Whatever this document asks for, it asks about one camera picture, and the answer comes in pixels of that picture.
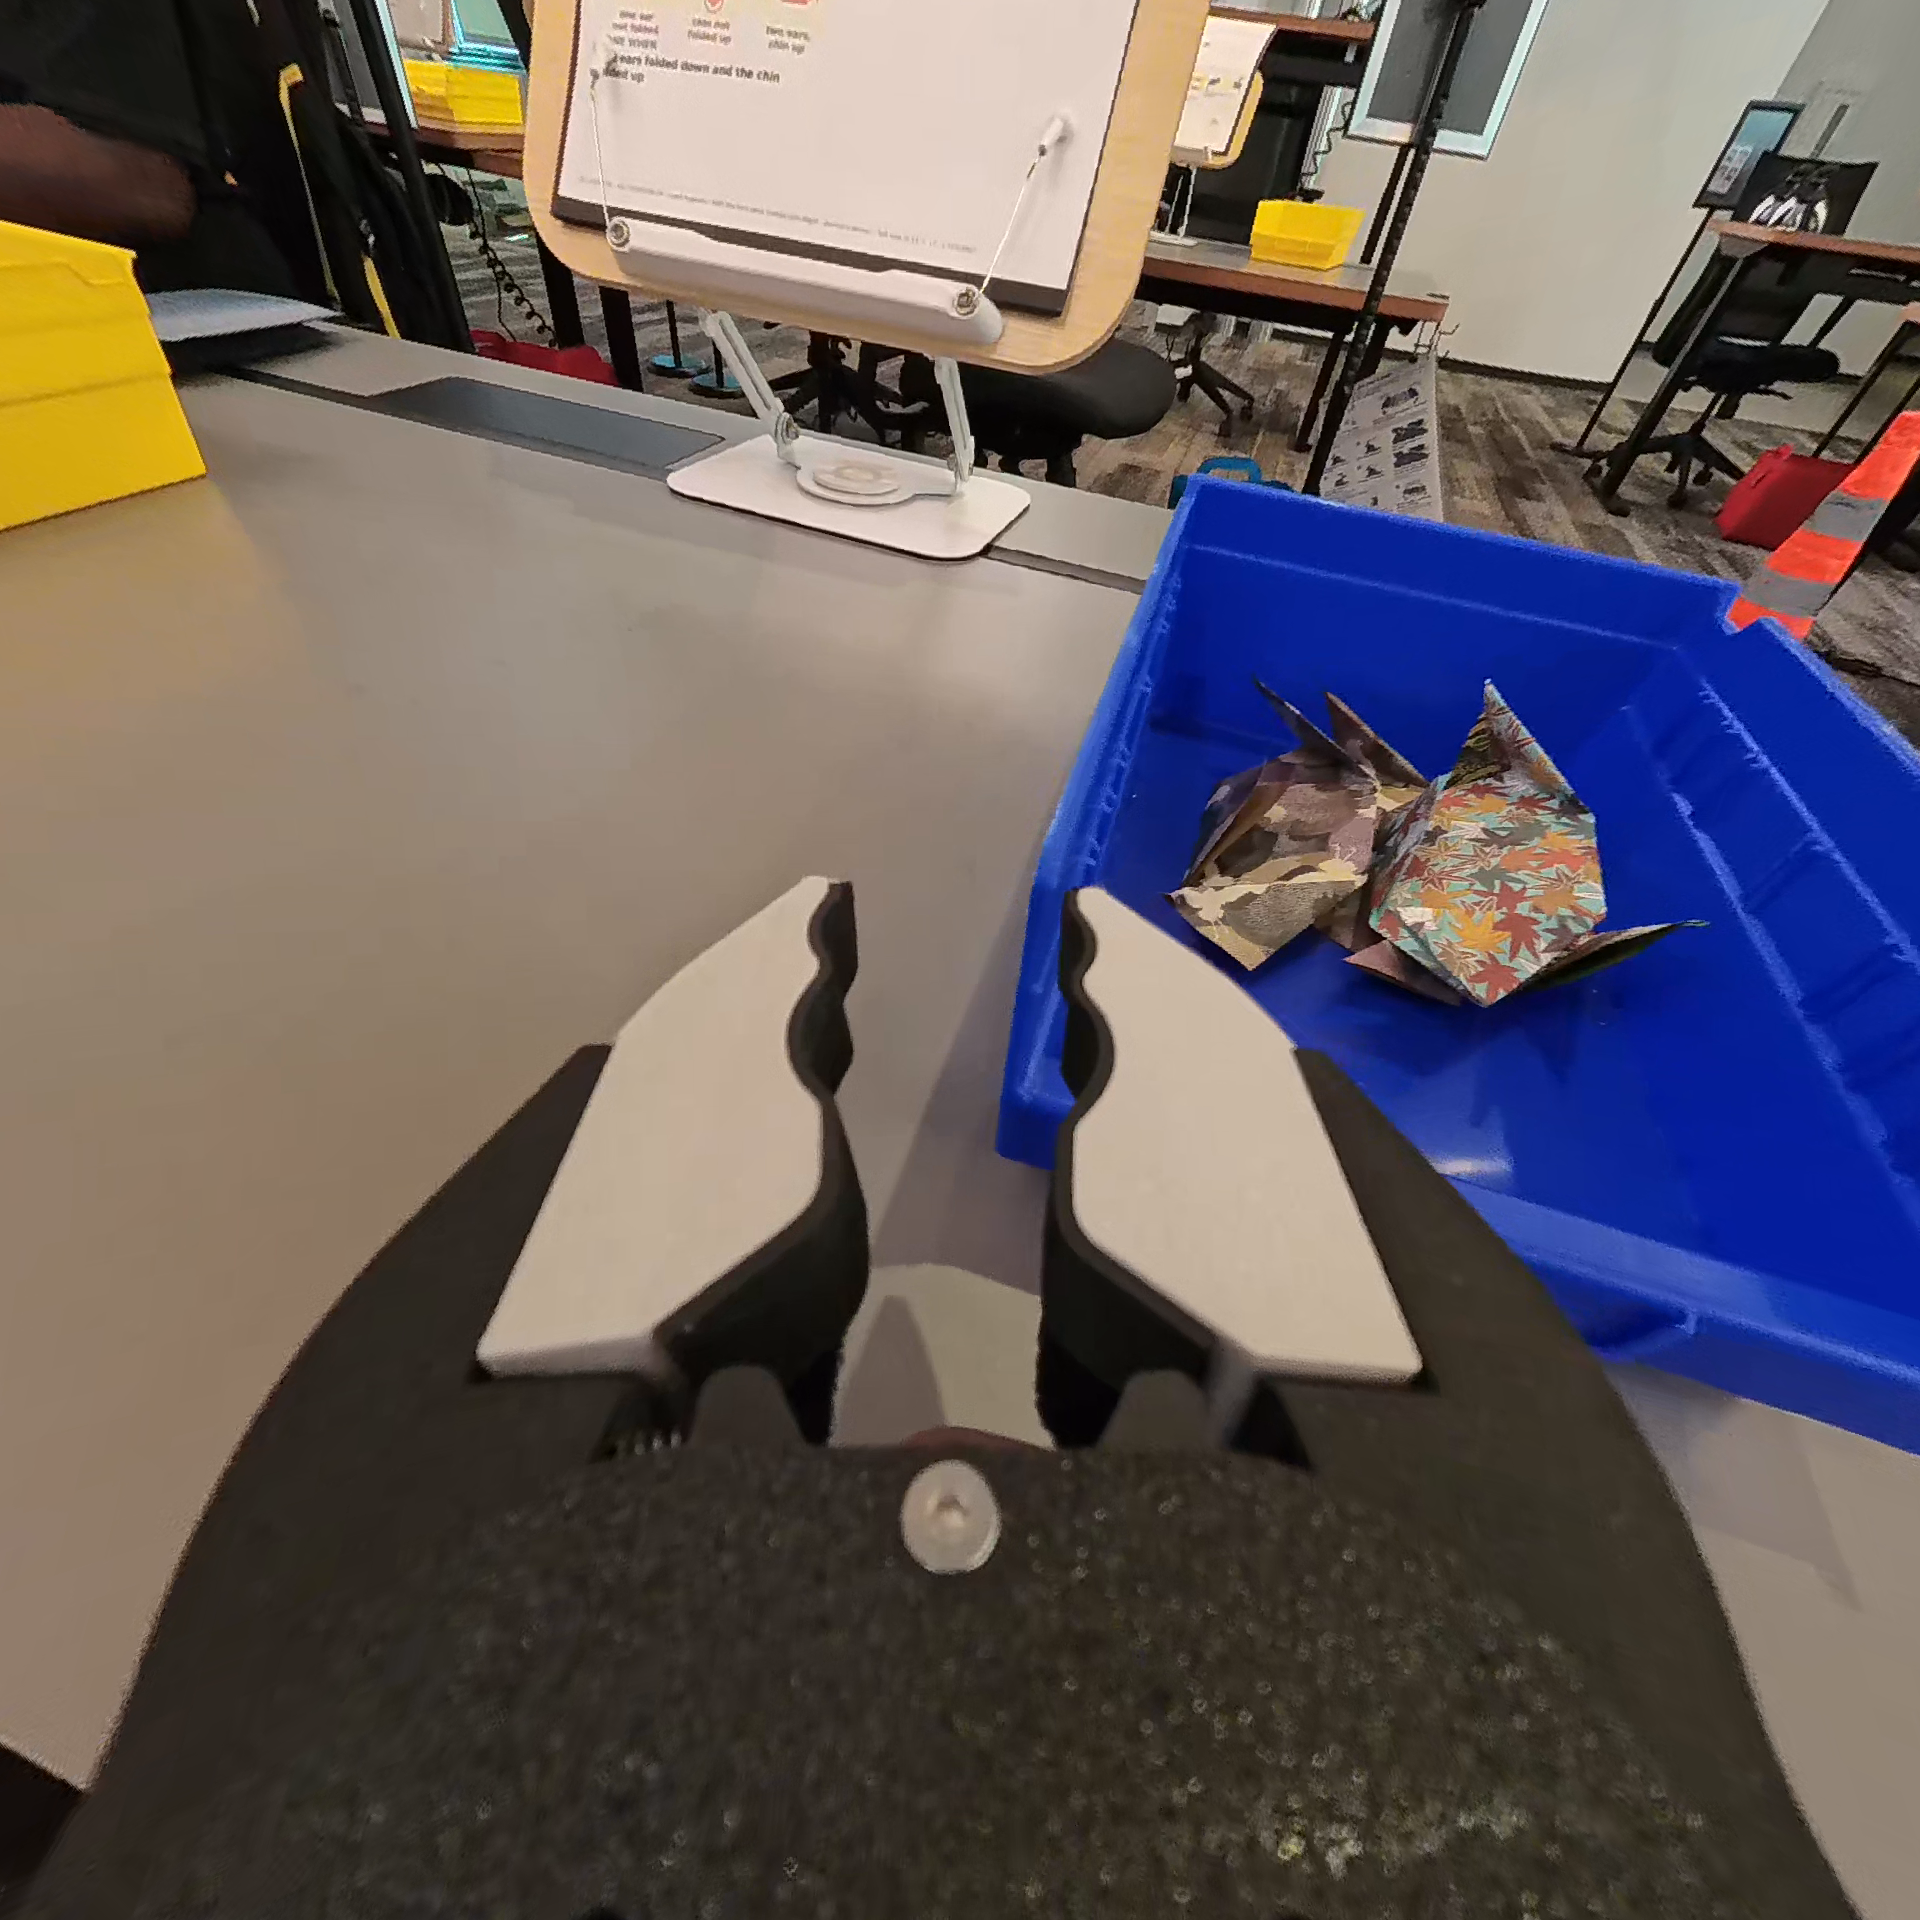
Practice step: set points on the white instruction sheet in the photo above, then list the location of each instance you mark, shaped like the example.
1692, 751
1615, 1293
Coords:
840, 134

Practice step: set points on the black office chair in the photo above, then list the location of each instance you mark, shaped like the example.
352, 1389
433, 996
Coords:
1206, 361
1756, 367
1067, 400

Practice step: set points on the leaf patterned origami paper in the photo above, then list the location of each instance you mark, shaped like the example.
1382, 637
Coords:
1500, 884

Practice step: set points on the pale grey sheet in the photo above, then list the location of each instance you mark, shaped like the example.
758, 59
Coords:
240, 311

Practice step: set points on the black metal pole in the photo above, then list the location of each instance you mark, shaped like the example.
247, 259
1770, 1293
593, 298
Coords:
1410, 167

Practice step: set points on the blue plastic bin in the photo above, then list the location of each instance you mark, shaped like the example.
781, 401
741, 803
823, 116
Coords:
1500, 1111

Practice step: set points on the bird patterned origami paper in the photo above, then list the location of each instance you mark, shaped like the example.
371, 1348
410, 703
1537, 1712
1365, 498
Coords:
1290, 840

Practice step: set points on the yellow plastic bin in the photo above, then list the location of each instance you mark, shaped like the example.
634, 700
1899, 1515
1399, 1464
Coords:
1304, 236
75, 390
465, 99

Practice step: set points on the framed wall panel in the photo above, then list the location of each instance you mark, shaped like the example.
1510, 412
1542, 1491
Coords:
1500, 69

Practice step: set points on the framed tablet screen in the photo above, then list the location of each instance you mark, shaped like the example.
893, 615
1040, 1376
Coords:
1752, 152

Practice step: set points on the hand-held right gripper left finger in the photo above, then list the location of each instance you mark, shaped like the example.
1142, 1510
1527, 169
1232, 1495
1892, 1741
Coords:
675, 1156

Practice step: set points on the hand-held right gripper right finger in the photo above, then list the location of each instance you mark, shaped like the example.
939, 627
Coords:
1213, 1172

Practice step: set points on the black poster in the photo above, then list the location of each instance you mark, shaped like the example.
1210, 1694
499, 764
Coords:
1806, 196

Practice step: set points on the brown top table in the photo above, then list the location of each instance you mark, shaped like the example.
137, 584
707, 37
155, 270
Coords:
1815, 249
1275, 285
449, 146

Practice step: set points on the printed picture sheet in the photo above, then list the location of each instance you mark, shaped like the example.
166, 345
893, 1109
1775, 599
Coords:
1386, 444

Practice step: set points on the orange reflective vest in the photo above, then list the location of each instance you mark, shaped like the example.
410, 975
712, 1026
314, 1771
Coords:
1837, 526

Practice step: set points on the red floor object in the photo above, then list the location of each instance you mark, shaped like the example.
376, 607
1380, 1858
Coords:
540, 357

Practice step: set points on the red bag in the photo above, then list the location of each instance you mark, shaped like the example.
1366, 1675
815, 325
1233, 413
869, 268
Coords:
1778, 503

